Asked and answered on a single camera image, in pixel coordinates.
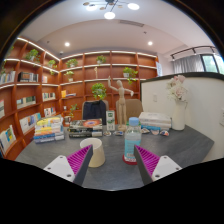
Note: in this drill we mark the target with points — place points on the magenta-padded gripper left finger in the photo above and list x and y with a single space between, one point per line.
60 166

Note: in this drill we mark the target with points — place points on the window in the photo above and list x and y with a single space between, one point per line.
210 63

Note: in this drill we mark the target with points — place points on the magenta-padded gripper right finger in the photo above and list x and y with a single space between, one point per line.
165 166

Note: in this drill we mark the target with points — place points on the black ceiling track rail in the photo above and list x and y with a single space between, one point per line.
193 49

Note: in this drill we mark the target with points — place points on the ceiling air vent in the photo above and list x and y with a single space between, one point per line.
131 23

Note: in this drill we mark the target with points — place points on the white partition with dark top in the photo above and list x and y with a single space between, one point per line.
203 106

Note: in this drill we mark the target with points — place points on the tan chair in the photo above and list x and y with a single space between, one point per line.
135 108

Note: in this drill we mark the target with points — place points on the green and white carton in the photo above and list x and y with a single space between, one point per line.
110 120

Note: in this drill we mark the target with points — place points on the white wall switch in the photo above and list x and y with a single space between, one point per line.
155 98

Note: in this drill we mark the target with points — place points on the stack of dark books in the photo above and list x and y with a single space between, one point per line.
85 128

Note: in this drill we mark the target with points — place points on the recessed round ceiling light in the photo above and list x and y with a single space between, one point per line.
67 44
150 43

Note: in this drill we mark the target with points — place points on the branched ceiling lamp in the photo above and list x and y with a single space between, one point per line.
109 15

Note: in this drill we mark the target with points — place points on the painted pebble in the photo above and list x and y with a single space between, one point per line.
118 133
145 131
107 133
164 133
155 132

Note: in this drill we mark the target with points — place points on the chair with dark jacket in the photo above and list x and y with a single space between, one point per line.
94 111

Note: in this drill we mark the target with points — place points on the clear blue-capped water bottle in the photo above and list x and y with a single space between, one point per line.
132 143

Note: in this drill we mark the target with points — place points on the stack of white books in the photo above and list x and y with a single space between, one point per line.
155 119

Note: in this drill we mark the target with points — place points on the white vase with flowers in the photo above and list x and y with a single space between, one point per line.
179 116

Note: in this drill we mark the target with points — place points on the wooden artist mannequin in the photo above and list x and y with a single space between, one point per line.
121 100

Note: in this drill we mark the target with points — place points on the cream ribbed cup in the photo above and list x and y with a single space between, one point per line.
98 153

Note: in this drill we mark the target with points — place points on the stack of colourful books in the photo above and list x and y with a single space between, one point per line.
48 130

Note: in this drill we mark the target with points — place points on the grey curtain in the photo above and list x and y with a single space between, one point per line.
188 64

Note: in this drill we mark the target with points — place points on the orange wooden shelf unit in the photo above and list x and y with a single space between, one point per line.
33 86

